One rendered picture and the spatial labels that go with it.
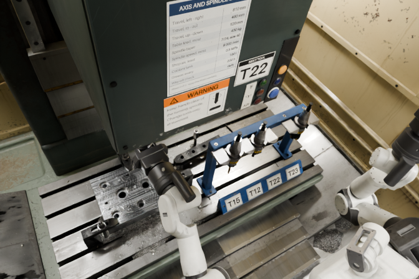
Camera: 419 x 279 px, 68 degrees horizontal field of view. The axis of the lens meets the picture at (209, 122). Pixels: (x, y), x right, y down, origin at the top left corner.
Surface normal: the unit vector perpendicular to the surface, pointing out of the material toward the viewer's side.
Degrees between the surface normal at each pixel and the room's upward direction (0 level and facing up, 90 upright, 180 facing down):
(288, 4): 90
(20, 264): 24
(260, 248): 8
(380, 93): 90
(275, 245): 7
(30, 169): 0
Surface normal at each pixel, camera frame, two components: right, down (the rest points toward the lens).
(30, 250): 0.44, -0.72
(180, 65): 0.50, 0.70
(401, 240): -0.58, -0.80
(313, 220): -0.26, -0.45
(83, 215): 0.10, -0.63
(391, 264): -0.11, -0.86
